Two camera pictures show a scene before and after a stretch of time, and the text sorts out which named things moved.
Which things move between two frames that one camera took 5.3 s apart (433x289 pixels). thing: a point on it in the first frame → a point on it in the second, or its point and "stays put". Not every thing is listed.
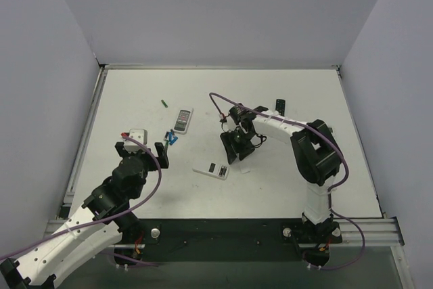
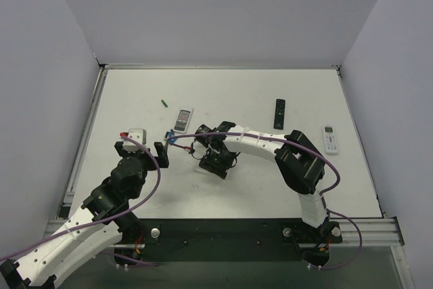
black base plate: [227, 240] stays put
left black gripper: [149, 155] stays put
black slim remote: [281, 106] stays put
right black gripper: [241, 138] → [206, 133]
